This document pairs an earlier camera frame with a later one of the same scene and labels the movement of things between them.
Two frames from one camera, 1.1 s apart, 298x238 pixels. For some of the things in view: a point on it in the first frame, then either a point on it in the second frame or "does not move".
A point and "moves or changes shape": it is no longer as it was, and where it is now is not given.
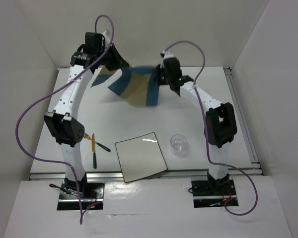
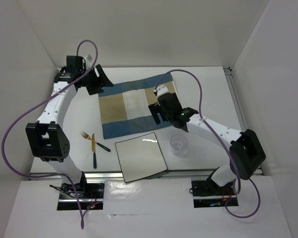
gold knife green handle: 93,150 does not move
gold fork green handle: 86,136 does not move
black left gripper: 118,61 to 95,89
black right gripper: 161,68 to 155,108
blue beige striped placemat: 137,85 moves or changes shape
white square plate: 140,156 does not move
